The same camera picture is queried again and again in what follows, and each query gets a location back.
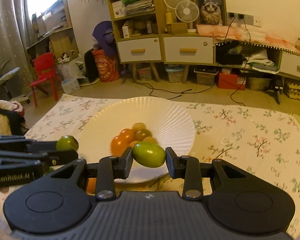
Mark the red box under bench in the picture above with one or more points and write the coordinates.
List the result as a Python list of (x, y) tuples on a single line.
[(230, 81)]

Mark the tan longan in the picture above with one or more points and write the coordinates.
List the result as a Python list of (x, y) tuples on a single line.
[(138, 126)]

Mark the pink cloth on bench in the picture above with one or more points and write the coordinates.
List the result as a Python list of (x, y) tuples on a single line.
[(252, 35)]

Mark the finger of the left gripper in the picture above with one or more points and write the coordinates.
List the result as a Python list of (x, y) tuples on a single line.
[(50, 158), (18, 143)]

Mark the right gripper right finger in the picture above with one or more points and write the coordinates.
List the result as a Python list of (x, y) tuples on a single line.
[(187, 168)]

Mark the small orange mandarin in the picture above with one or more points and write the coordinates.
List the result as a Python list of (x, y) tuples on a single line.
[(91, 186)]

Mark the orange red drum bucket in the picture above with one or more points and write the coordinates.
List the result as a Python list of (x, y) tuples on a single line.
[(108, 66)]

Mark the brown longan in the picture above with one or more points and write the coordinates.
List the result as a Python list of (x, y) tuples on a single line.
[(133, 143)]

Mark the wooden cabinet white drawers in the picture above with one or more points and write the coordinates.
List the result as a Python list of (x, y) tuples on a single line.
[(184, 49)]

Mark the purple plush toy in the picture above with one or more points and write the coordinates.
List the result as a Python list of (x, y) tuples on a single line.
[(103, 33)]

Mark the orange tomato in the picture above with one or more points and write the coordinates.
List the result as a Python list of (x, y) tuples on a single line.
[(118, 145), (127, 135)]

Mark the low wooden tv bench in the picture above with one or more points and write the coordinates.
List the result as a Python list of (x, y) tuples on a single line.
[(258, 57)]

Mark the brownish yellow tomato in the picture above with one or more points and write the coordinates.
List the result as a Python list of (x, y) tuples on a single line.
[(140, 135)]

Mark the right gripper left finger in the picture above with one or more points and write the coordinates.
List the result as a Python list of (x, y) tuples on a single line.
[(109, 169)]

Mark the small dark green tomato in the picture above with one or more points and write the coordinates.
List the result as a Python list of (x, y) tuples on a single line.
[(67, 143)]

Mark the white desk fan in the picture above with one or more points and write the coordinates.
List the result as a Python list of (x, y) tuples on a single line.
[(188, 12)]

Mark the framed cat picture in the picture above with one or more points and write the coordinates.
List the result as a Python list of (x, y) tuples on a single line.
[(211, 12)]

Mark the yellow-brown longan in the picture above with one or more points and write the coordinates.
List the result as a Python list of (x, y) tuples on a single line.
[(150, 139)]

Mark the large green oval tomato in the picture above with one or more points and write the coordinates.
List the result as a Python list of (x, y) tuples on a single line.
[(149, 154)]

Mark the white ribbed plate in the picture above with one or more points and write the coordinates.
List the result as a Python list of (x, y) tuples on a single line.
[(143, 119)]

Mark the red plastic chair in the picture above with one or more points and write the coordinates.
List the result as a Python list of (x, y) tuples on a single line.
[(45, 68)]

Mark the floral tablecloth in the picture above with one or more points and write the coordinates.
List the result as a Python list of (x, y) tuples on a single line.
[(263, 142)]

